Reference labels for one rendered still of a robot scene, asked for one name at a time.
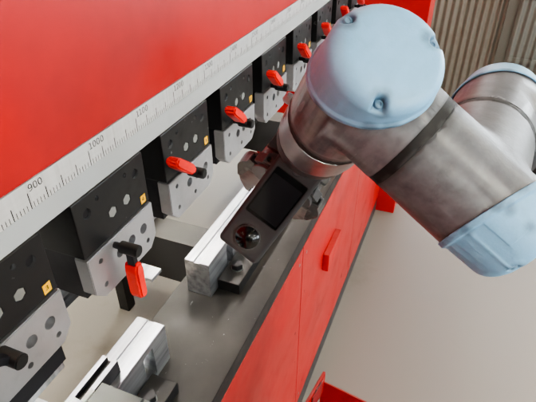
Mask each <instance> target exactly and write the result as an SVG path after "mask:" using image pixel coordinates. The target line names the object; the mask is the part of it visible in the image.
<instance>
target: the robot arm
mask: <svg viewBox="0 0 536 402"><path fill-rule="evenodd" d="M444 70H445V63H444V56H443V51H442V50H441V49H439V45H438V43H437V41H436V36H435V33H434V32H433V30H432V29H431V28H430V27H429V25H428V24H427V23H426V22H425V21H424V20H422V19H421V18H420V17H418V16H417V15H415V14H414V13H412V12H411V11H409V10H406V9H404V8H401V7H399V6H394V5H389V4H372V5H367V6H362V7H359V8H356V9H355V10H352V11H350V12H348V13H347V14H346V15H345V16H343V17H342V18H339V19H338V20H337V22H336V23H335V25H334V26H333V28H332V29H331V30H330V32H329V34H328V35H327V37H326V38H325V40H324V41H323V42H322V43H321V44H320V45H319V46H318V47H317V48H316V49H315V50H314V51H313V53H312V55H311V57H310V59H309V62H308V64H307V66H306V71H305V74H304V76H303V78H302V79H301V81H300V83H299V85H298V87H297V89H296V91H295V93H294V94H292V93H291V92H287V93H286V94H285V96H284V97H283V99H282V100H283V102H284V103H286V104H287V105H288V106H287V108H286V110H285V112H284V114H283V116H282V118H281V122H280V125H279V127H278V131H277V132H276V134H275V135H274V137H273V139H272V140H271V141H270V142H269V143H268V144H267V146H266V147H265V148H264V149H263V151H262V152H259V153H258V152H254V151H248V152H246V153H245V154H244V156H243V157H242V158H241V160H240V161H239V162H238V165H237V169H238V174H239V177H240V180H241V182H242V184H243V186H244V187H245V189H246V190H248V191H250V190H251V188H254V189H253V190H252V192H251V193H250V194H249V195H248V196H247V198H246V200H245V201H244V202H243V204H242V205H241V207H240V208H239V209H238V210H237V211H236V213H235V214H234V216H233V217H232V219H231V220H230V222H229V223H228V224H227V225H226V226H225V228H224V229H223V231H222V232H221V234H220V238H221V239H222V240H223V241H224V242H225V243H226V244H227V245H229V246H231V247H232V248H233V249H235V250H236V251H238V252H239V253H240V254H241V255H242V256H244V257H245V258H247V259H248V260H249V261H251V262H252V263H256V262H258V261H259V260H260V258H261V257H262V256H263V255H264V254H265V253H266V251H267V250H268V249H269V247H270V246H271V245H272V243H273V242H274V241H275V239H276V238H277V237H278V236H279V235H280V234H281V232H282V231H283V230H284V228H285V227H286V225H287V224H288V223H289V222H290V220H291V219H305V220H310V219H315V218H317V217H318V216H319V214H320V213H321V210H322V209H323V207H324V206H325V200H324V199H323V198H322V197H321V195H322V193H321V192H320V190H321V185H323V186H325V185H326V184H327V183H328V182H329V180H330V178H331V177H333V176H335V175H339V174H341V173H342V172H344V171H347V170H348V169H350V168H351V167H352V166H353V165H354V164H355V165H356V166H357V167H358V168H359V169H361V170H362V171H363V172H364V173H365V174H366V175H367V176H368V177H369V178H370V179H371V180H373V181H374V182H375V183H376V185H378V186H379V187H380V188H381V189H382V190H383V191H384V192H386V193H387V194H388V195H389V196H390V197H391V198H392V199H393V200H394V201H395V202H396V203H398V204H399V205H400V206H401V207H402V208H403V209H404V210H405V211H406V212H407V213H408V214H410V216H412V217H413V218H414V220H416V221H417V222H418V224H420V225H421V226H422V227H423V228H424V229H425V230H426V231H427V232H428V233H429V234H430V235H432V236H433V237H434V238H435V239H436V240H437V241H438V242H439V243H438V245H439V246H440V247H441V248H446V249H448V250H449V251H450V252H452V253H453V255H454V256H456V257H457V258H458V259H459V260H460V261H462V262H463V263H464V264H465V265H467V266H468V267H469V268H470V269H472V270H473V271H474V272H476V273H477V274H479V275H482V276H485V277H498V276H503V275H505V274H509V273H512V272H514V271H516V270H517V269H519V268H521V267H523V266H525V265H527V264H528V263H530V262H531V261H533V260H534V259H535V258H536V76H535V75H534V74H533V73H532V72H531V71H530V70H529V69H527V68H525V67H523V66H521V65H517V64H514V63H507V62H502V63H494V64H491V65H487V66H484V67H482V68H481V69H478V70H477V71H475V72H474V73H472V74H471V75H470V76H469V77H468V78H467V79H466V80H465V81H464V82H463V83H462V84H461V85H460V86H459V87H458V88H457V89H456V91H455V92H454V94H453V95H452V97H451V98H450V97H449V95H448V94H447V93H446V92H445V91H443V90H442V89H441V88H440V86H441V85H442V82H443V76H444ZM255 185H256V186H255Z"/></svg>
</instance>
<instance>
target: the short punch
mask: <svg viewBox="0 0 536 402"><path fill-rule="evenodd" d="M65 359H66V358H65V354H64V351H63V349H62V347H60V348H59V349H58V350H57V351H56V352H55V353H54V354H53V355H52V356H51V357H50V358H49V359H48V360H47V361H46V362H45V363H44V364H43V365H42V367H41V368H40V369H39V370H38V371H37V372H36V373H35V374H34V375H33V377H32V378H31V379H30V380H29V381H28V382H27V383H26V384H25V385H24V386H23V388H22V389H21V390H20V391H19V392H18V393H17V394H16V395H15V396H14V398H13V399H12V400H11V401H10V402H34V401H35V400H36V399H37V398H38V397H39V396H40V395H41V393H42V392H43V391H44V390H45V389H46V387H47V386H48V385H49V384H50V383H51V382H52V381H53V379H54V378H55V377H56V376H57V375H58V373H59V372H60V371H61V370H62V369H63V368H64V367H65V366H64V364H63V361H64V360H65Z"/></svg>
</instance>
